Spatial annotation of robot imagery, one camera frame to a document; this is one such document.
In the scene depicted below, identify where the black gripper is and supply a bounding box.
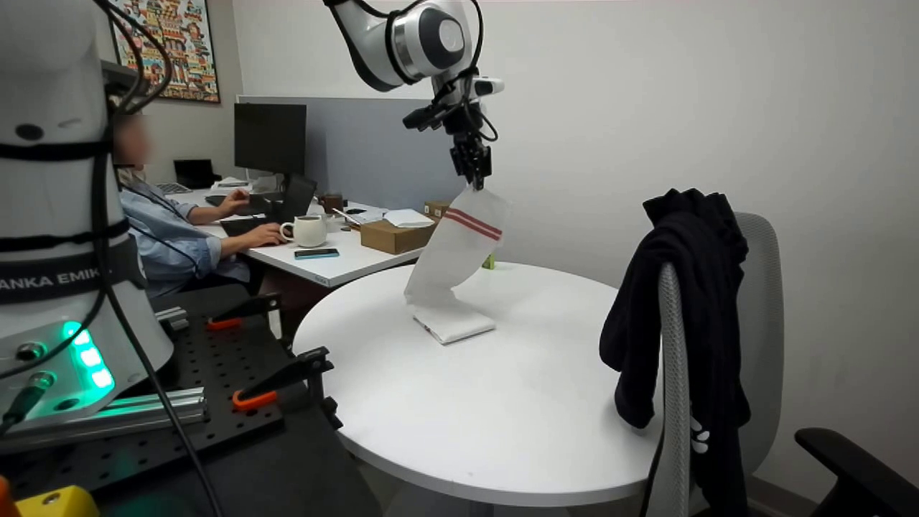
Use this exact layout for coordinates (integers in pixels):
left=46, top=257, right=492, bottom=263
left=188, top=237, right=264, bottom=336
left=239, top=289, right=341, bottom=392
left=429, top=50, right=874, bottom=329
left=403, top=72, right=502, bottom=188

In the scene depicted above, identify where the white towel with red stripes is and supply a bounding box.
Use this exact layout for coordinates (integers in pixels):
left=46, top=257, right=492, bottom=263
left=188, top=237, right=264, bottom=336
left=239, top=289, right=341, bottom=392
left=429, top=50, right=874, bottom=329
left=406, top=185, right=507, bottom=343

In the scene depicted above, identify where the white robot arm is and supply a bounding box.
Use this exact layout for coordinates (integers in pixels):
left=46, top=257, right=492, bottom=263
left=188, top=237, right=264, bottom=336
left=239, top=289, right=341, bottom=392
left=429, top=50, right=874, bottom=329
left=321, top=0, right=502, bottom=188

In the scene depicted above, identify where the robot base column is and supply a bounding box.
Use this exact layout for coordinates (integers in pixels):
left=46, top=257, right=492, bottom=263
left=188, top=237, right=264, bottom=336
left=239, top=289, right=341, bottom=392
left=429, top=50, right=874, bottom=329
left=0, top=0, right=175, bottom=430

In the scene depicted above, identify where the white paper sheet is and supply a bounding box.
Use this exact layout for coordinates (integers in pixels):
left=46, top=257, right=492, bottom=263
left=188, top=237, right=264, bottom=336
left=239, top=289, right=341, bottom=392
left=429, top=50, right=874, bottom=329
left=382, top=208, right=435, bottom=228

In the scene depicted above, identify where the large brown cardboard box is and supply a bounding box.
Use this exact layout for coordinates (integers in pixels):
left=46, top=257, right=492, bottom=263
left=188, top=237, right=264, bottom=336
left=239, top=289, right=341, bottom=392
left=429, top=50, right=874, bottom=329
left=360, top=221, right=435, bottom=256

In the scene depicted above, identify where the white side desk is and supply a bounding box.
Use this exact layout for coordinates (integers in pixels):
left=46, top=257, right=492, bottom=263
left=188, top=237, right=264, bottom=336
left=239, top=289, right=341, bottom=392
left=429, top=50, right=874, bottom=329
left=168, top=180, right=453, bottom=292

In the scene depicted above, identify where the white cup on desk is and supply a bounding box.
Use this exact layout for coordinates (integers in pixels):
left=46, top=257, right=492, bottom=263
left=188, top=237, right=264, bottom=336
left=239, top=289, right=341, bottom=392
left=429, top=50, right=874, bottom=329
left=278, top=217, right=329, bottom=246

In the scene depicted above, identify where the dark smartphone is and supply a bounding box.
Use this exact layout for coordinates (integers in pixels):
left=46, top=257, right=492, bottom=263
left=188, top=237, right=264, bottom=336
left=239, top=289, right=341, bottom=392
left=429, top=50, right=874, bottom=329
left=293, top=246, right=341, bottom=257

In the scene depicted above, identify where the black computer monitor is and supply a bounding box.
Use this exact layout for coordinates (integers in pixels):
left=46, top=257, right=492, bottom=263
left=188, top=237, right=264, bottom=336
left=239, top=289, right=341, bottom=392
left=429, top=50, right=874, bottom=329
left=237, top=102, right=308, bottom=175

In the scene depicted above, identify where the black jacket on chair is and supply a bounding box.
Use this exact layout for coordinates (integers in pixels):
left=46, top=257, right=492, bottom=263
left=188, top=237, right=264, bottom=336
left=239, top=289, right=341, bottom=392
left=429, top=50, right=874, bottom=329
left=600, top=188, right=752, bottom=517

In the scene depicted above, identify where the black clamp with orange tip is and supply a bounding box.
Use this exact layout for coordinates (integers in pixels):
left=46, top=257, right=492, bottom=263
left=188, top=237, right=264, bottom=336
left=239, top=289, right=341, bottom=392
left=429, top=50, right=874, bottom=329
left=229, top=346, right=333, bottom=414

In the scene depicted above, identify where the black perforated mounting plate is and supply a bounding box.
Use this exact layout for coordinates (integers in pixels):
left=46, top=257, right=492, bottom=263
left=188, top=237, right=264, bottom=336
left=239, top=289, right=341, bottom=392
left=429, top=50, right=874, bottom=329
left=3, top=316, right=300, bottom=488

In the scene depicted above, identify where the seated person in blue shirt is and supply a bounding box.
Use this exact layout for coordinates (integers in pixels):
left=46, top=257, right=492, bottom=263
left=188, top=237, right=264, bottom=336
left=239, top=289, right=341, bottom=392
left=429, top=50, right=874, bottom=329
left=116, top=114, right=278, bottom=303

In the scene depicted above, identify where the grey office chair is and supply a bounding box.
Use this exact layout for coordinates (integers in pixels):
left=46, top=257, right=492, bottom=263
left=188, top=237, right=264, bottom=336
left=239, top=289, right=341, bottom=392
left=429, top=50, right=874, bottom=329
left=644, top=213, right=784, bottom=517

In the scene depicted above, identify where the black armchair armrest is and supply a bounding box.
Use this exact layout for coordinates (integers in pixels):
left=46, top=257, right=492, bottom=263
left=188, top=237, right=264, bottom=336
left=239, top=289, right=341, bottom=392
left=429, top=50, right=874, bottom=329
left=797, top=427, right=919, bottom=517

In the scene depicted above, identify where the colourful wall picture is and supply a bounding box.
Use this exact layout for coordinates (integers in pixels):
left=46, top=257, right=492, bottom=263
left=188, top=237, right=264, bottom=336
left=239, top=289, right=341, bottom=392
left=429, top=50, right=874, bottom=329
left=110, top=0, right=221, bottom=102

